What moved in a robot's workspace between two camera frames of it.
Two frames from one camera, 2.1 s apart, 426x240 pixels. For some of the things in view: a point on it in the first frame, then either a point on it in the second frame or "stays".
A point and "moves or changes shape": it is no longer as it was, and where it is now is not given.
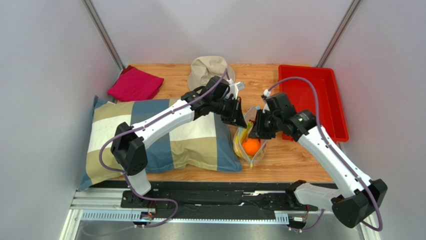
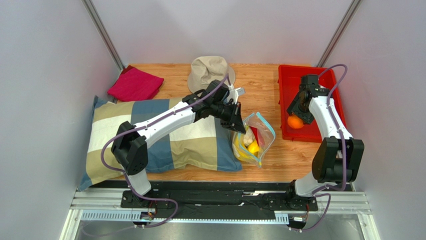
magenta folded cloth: (135, 84) stays
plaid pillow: (201, 144) stays
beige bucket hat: (204, 68) stays
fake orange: (251, 145) moves or changes shape
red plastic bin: (302, 95) stays
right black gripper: (263, 123) to (300, 112)
